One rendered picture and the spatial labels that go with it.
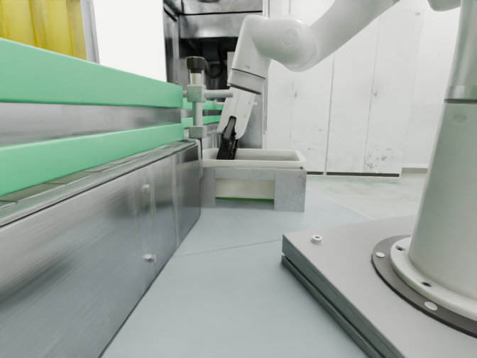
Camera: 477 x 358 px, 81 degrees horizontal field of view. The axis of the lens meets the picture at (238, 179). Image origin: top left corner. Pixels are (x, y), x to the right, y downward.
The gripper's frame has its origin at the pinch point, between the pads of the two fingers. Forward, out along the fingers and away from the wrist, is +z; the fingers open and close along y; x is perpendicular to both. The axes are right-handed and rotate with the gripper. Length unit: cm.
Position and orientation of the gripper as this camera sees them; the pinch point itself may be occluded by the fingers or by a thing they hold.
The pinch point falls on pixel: (226, 157)
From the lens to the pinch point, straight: 62.9
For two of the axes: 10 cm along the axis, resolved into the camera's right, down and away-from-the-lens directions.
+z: -2.7, 9.1, 3.1
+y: -1.5, 2.7, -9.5
